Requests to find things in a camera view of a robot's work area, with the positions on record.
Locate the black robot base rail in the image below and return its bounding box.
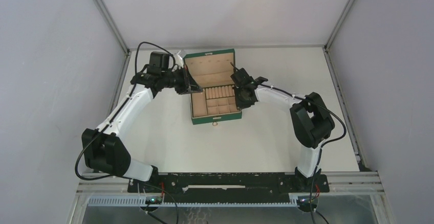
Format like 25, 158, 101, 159
127, 172, 330, 202

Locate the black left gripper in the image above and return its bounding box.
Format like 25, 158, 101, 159
162, 64, 203, 95

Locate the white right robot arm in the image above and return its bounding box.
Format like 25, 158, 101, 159
231, 68, 335, 191

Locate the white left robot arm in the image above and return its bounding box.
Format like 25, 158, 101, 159
78, 51, 203, 192

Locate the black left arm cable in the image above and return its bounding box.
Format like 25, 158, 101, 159
74, 41, 177, 182

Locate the green jewelry box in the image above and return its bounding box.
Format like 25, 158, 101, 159
184, 49, 242, 125

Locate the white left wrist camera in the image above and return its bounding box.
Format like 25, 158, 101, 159
173, 50, 187, 69

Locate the white slotted cable duct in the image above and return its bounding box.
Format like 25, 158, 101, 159
88, 194, 309, 207

